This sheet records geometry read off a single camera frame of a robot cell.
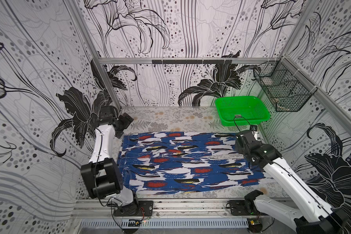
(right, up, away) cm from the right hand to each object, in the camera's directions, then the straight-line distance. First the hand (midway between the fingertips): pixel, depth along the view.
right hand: (249, 143), depth 76 cm
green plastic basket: (+13, +20, +40) cm, 47 cm away
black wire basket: (+30, +33, +12) cm, 46 cm away
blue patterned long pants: (-50, -13, +12) cm, 53 cm away
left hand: (-66, +10, +9) cm, 68 cm away
